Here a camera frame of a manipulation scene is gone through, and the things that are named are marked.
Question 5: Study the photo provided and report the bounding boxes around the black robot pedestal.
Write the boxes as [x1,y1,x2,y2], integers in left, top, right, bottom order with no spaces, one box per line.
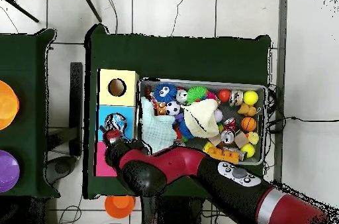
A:
[140,196,213,224]

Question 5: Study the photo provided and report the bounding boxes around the clear bottle blue label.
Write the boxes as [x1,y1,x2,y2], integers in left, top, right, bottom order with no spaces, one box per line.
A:
[104,113,128,132]

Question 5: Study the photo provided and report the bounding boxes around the black stand legs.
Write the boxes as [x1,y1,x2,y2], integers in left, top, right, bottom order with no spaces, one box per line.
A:
[0,0,103,23]

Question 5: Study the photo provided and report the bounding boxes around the orange mini basketball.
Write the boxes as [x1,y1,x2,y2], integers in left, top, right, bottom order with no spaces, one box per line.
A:
[240,117,258,133]

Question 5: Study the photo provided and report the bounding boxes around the red rubber ball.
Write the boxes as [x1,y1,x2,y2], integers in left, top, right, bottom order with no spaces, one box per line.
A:
[217,89,232,103]

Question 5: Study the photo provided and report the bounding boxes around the orange plastic cup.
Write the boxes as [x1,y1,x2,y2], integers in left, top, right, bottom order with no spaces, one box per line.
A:
[104,195,136,219]

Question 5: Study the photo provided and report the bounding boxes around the purple plastic bowl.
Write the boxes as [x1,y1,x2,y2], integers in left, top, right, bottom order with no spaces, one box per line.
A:
[0,149,21,194]

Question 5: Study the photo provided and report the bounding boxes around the green spiky rubber ball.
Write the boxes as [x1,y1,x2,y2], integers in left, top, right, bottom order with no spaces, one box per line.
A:
[186,85,209,103]

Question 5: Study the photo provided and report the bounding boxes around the grey floor cable cover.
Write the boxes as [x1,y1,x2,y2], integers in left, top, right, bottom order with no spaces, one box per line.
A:
[273,0,289,182]

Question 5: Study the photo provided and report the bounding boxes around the grey round stand base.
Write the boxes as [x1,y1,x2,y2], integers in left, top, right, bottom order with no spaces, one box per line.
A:
[45,155,78,186]

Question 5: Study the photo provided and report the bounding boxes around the silver wire mesh bin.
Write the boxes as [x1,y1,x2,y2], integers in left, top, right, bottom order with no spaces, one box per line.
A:
[134,76,268,166]

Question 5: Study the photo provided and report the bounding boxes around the red soda can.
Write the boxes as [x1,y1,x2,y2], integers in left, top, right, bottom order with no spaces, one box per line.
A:
[220,117,237,144]

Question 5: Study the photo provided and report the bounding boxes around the orange plastic bowl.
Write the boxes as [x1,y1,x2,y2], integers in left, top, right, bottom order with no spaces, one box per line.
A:
[0,80,20,131]

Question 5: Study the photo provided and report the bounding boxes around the blue spiky ball with eyes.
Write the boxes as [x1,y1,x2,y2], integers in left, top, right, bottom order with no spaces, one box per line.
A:
[154,83,177,103]

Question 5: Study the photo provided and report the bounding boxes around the cream muslin cloth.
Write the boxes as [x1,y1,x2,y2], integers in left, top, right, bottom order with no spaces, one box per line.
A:
[182,98,222,140]

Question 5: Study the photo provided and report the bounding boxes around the black and white soccer ball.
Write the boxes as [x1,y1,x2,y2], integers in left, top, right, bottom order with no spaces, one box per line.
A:
[166,101,181,117]

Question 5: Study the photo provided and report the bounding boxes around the black floor post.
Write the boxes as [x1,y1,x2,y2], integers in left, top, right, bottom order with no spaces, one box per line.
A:
[69,62,83,157]

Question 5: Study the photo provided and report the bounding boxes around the mint muslin cloth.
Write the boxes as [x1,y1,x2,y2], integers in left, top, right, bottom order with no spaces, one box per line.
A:
[140,96,177,154]

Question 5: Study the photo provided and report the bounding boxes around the small yellow ball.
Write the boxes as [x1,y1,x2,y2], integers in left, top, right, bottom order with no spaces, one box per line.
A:
[240,142,256,158]

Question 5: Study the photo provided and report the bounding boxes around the wooden box with three holes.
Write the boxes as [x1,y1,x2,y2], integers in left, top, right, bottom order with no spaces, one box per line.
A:
[93,68,140,178]

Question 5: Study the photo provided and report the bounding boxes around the thin black floor cable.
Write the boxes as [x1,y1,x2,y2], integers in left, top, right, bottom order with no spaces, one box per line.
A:
[267,116,339,123]

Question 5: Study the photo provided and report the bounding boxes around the large yellow ball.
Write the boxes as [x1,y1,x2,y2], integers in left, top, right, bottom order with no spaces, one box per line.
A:
[243,90,260,106]

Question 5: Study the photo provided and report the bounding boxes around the dark green tablecloth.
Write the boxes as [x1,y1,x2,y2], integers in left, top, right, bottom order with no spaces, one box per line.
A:
[0,28,60,199]
[83,23,272,200]

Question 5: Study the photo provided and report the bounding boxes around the long orange toy block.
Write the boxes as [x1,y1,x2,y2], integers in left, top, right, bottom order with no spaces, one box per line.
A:
[207,146,240,164]

